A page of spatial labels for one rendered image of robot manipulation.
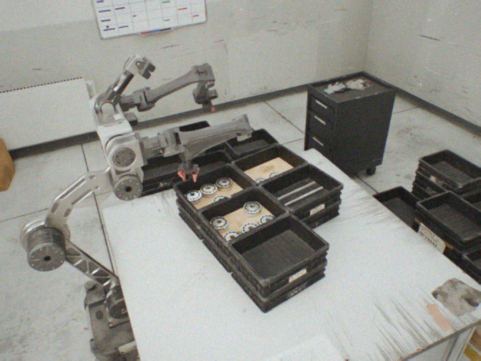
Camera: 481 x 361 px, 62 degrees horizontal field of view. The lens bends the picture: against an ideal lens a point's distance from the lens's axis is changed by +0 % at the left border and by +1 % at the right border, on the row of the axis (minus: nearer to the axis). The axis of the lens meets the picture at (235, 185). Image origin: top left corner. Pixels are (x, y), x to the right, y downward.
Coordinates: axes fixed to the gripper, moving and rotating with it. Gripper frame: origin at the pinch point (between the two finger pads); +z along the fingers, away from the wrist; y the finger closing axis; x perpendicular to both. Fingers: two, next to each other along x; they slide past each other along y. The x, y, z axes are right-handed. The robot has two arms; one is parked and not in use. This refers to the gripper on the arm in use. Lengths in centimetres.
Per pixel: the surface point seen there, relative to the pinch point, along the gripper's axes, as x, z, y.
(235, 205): 5.8, 10.2, -28.1
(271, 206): 5.2, 8.8, -48.4
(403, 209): -81, 69, -138
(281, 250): 33, 14, -58
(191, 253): 30.7, 27.2, -7.8
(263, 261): 41, 14, -50
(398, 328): 59, 26, -113
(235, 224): 17.6, 14.0, -30.6
